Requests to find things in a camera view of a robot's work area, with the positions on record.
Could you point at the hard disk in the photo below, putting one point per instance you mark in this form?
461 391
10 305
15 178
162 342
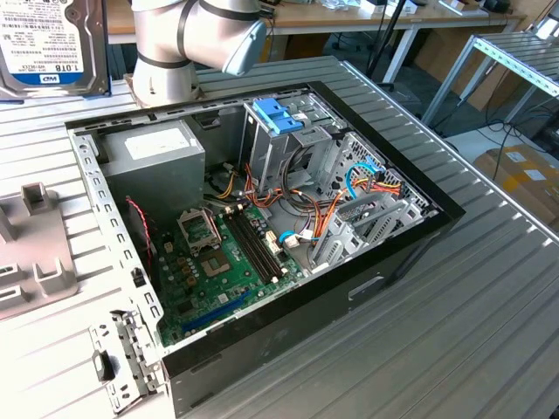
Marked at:
43 43

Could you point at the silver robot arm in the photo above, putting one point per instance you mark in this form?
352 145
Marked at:
157 39

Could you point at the grey metal disk bay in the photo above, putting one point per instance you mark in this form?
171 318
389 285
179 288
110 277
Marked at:
342 244

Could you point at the white board connector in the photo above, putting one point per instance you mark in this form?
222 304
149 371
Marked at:
272 244

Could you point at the black RAM slot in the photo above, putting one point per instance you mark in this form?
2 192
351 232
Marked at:
246 244
261 244
256 244
251 244

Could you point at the metal optical drive cage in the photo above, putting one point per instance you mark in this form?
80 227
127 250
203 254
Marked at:
266 157

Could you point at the green motherboard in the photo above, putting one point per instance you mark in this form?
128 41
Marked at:
244 283

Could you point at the CPU socket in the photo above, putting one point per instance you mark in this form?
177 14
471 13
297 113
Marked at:
215 264

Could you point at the blue drive cage latch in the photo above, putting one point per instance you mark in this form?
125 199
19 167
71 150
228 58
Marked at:
271 113

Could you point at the blue expansion slot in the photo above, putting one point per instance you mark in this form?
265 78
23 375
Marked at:
216 313

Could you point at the open black PC case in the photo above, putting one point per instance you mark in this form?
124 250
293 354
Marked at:
305 336

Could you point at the grey power supply unit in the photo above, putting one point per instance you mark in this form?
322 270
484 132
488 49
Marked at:
153 183

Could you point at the black tripod stand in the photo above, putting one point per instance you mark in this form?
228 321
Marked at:
387 86

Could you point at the wooden desk white legs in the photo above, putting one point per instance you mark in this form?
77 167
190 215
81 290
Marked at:
332 22

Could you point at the grey parts rack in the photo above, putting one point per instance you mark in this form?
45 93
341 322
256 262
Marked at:
39 244

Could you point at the cardboard box with labels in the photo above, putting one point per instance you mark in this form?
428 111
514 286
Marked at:
524 174

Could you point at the aluminium slat shelf frame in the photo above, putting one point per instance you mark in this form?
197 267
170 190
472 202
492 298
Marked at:
515 57

